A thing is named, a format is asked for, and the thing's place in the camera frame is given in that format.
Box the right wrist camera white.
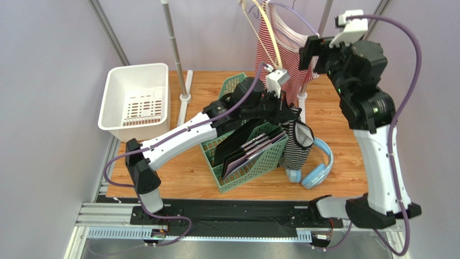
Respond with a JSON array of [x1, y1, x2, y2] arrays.
[[329, 9, 368, 48]]

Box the pink booklets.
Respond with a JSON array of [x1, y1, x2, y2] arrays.
[[221, 131, 286, 179]]

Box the green plastic file organizer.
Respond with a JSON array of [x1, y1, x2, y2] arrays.
[[199, 72, 287, 194]]

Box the left rack pole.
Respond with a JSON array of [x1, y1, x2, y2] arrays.
[[160, 0, 191, 103]]

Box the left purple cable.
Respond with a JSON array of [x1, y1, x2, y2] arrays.
[[103, 62, 275, 249]]

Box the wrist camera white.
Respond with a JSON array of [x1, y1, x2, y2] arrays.
[[266, 69, 290, 98], [329, 9, 368, 48]]

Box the white plastic basket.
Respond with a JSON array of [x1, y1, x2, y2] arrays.
[[98, 63, 171, 142]]

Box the cream wooden hanger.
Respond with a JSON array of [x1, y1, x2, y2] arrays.
[[238, 0, 283, 69]]

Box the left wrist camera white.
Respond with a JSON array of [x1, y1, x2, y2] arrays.
[[266, 69, 290, 98]]

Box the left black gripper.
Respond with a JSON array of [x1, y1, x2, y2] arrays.
[[241, 88, 297, 127]]

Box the aluminium frame rail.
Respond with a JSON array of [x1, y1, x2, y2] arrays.
[[65, 196, 394, 258]]

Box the red white striped tank top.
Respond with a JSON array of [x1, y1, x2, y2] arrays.
[[255, 1, 319, 105]]

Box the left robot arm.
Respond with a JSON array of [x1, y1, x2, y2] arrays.
[[125, 70, 295, 213]]

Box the blue headphones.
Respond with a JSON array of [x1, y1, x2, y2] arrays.
[[285, 138, 334, 189]]

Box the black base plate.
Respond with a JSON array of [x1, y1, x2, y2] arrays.
[[118, 196, 344, 240]]

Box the left white rack foot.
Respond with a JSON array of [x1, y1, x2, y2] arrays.
[[177, 70, 193, 127]]

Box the black white striped tank top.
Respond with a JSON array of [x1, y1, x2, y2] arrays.
[[278, 105, 314, 170]]

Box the black folder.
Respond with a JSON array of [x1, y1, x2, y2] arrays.
[[214, 119, 284, 167]]

